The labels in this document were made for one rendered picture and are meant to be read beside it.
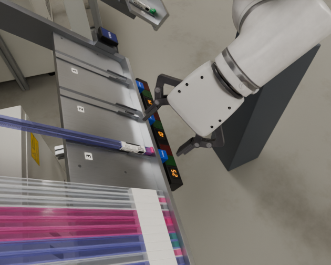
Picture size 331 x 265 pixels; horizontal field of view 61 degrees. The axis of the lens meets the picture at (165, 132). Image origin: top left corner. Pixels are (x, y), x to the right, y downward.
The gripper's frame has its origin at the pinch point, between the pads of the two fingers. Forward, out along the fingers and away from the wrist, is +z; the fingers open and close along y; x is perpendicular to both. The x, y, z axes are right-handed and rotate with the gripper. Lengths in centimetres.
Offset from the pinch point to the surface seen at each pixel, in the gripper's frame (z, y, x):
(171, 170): 9.6, -8.6, -7.2
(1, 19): 12.5, 39.8, -4.8
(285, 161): 9, -61, -87
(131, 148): 7.6, 2.2, 0.9
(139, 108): 7.3, 6.8, -12.1
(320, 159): -3, -73, -93
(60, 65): 9.5, 24.4, -4.1
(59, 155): 58, 15, -33
